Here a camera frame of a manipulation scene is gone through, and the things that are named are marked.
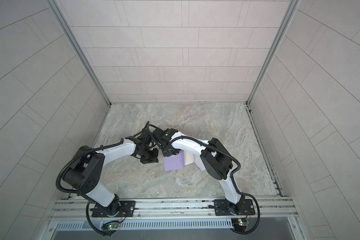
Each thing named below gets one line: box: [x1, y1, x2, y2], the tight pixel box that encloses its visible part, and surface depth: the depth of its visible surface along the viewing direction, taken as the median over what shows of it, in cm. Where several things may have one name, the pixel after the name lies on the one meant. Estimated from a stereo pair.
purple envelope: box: [163, 150, 185, 171], surface depth 88 cm
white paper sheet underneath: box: [193, 153, 206, 172], surface depth 88 cm
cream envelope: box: [184, 150, 195, 166], surface depth 89 cm
